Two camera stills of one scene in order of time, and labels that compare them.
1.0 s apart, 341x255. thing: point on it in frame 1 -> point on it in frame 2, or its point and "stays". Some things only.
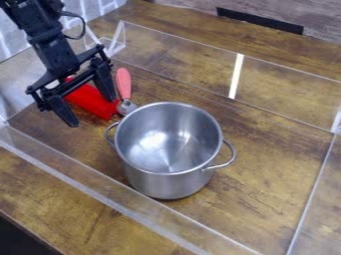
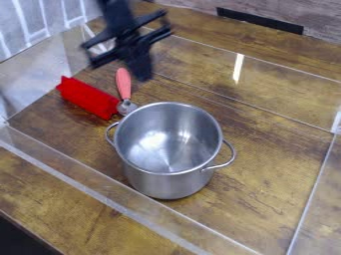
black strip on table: (259, 20) stays
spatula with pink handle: (123, 78) stays
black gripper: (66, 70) -> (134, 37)
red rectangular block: (87, 99) stays
